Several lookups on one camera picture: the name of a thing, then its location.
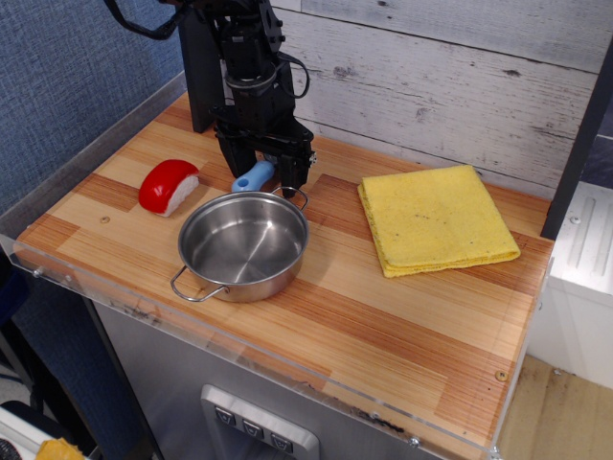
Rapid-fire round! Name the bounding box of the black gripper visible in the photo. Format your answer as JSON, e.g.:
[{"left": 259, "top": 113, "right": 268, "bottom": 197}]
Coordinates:
[{"left": 212, "top": 61, "right": 313, "bottom": 198}]

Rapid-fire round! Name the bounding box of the blue handled grey spoon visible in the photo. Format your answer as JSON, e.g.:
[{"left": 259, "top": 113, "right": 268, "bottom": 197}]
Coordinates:
[{"left": 231, "top": 159, "right": 276, "bottom": 193}]

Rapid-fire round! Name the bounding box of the stainless steel pot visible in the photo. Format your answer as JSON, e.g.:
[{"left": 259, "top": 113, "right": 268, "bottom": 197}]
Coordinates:
[{"left": 170, "top": 191, "right": 309, "bottom": 303}]

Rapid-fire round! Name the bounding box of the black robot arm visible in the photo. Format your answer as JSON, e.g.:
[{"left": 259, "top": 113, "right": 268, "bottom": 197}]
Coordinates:
[{"left": 179, "top": 1, "right": 315, "bottom": 197}]

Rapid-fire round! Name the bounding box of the folded yellow cloth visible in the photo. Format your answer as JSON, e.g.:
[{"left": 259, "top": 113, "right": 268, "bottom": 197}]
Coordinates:
[{"left": 358, "top": 165, "right": 520, "bottom": 278}]

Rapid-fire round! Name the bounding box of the clear acrylic table guard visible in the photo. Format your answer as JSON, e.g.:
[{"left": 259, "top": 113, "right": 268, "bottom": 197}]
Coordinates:
[{"left": 1, "top": 77, "right": 553, "bottom": 459}]

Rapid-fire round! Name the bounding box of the silver dispenser button panel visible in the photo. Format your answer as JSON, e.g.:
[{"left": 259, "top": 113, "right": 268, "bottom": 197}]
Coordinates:
[{"left": 200, "top": 384, "right": 320, "bottom": 459}]

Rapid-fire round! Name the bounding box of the white grooved block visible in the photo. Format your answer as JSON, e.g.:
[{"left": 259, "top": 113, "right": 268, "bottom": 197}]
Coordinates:
[{"left": 551, "top": 182, "right": 612, "bottom": 294}]

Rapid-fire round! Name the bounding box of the dark grey left post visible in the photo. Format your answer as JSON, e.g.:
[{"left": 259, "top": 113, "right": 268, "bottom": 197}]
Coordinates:
[{"left": 178, "top": 9, "right": 225, "bottom": 133}]

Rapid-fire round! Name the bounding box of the dark grey post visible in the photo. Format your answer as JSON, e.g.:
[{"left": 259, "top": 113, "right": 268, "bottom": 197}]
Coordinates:
[
  {"left": 178, "top": 9, "right": 225, "bottom": 133},
  {"left": 540, "top": 47, "right": 612, "bottom": 240}
]

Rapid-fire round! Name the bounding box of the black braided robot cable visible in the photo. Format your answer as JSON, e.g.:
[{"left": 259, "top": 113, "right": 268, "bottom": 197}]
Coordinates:
[{"left": 102, "top": 0, "right": 193, "bottom": 41}]

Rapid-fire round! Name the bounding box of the dark grey right post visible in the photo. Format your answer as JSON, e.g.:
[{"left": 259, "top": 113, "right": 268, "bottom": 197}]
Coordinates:
[{"left": 540, "top": 47, "right": 612, "bottom": 240}]

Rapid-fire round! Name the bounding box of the black and yellow cable bundle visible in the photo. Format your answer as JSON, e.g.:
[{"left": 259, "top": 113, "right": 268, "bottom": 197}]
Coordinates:
[{"left": 0, "top": 430, "right": 85, "bottom": 460}]

